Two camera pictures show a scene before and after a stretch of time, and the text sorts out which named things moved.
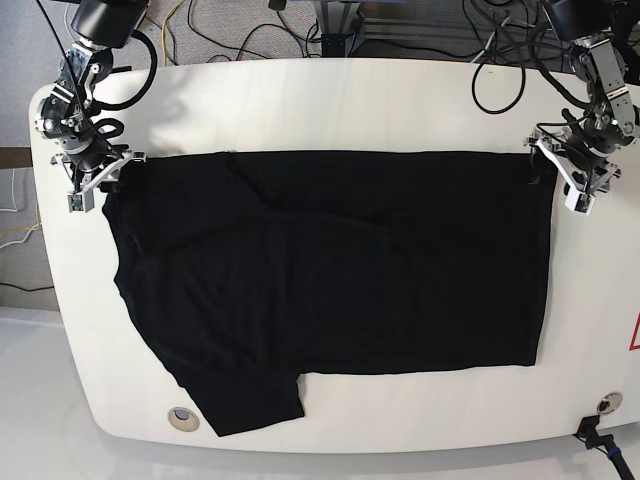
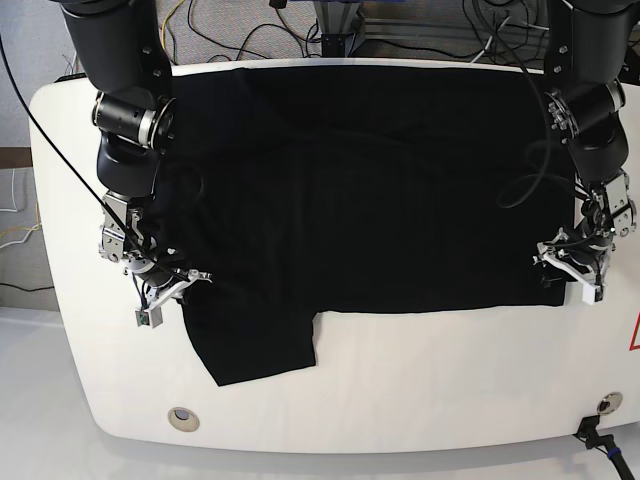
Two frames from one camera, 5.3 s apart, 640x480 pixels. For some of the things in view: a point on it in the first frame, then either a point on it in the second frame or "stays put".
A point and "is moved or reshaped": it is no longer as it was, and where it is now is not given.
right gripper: [592, 144] → [592, 249]
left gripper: [88, 161] → [146, 267]
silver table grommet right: [609, 403] stays put
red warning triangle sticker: [633, 340] stays put
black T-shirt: [246, 271] is moved or reshaped
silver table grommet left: [183, 419] stays put
